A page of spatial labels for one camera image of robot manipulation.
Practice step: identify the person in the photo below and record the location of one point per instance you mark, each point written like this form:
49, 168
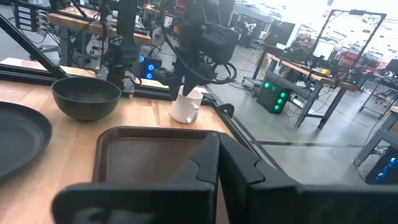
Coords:
305, 43

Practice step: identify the black monitor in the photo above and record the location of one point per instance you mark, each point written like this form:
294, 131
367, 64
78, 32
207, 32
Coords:
281, 32

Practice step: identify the white ceramic mug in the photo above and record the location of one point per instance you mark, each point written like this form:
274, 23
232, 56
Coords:
185, 109

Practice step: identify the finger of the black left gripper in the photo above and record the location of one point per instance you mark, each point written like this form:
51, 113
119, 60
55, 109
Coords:
189, 87
176, 91

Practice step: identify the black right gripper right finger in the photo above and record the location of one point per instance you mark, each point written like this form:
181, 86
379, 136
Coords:
280, 205

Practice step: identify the black camera rig frame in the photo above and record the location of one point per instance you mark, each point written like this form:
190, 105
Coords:
357, 12

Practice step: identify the wooden workbench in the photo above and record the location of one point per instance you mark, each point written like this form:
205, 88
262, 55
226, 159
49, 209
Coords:
93, 28
314, 76

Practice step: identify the black bowl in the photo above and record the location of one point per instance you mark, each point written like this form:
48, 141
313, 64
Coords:
85, 99

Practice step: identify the small white cup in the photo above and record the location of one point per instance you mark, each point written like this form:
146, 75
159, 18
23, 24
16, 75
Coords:
138, 19

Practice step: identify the computer tower green lights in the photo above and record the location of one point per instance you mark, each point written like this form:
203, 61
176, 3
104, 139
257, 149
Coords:
273, 93

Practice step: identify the black aluminium table frame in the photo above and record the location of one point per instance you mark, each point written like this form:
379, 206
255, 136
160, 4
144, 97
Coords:
31, 47

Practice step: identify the black round plate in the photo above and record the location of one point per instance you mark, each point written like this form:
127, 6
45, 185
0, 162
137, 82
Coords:
18, 137

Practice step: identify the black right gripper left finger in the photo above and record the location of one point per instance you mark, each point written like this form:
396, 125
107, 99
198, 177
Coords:
140, 202

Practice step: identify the computer tower blue lights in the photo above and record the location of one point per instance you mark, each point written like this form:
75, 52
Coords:
150, 67
384, 168

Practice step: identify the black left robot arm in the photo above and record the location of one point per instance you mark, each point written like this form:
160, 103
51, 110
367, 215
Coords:
126, 37

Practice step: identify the brown plastic tray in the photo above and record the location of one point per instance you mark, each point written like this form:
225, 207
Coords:
140, 155

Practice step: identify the black frame clamp knob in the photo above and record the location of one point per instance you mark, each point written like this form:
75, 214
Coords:
226, 109

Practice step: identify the grey metal table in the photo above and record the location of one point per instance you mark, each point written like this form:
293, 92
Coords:
385, 133

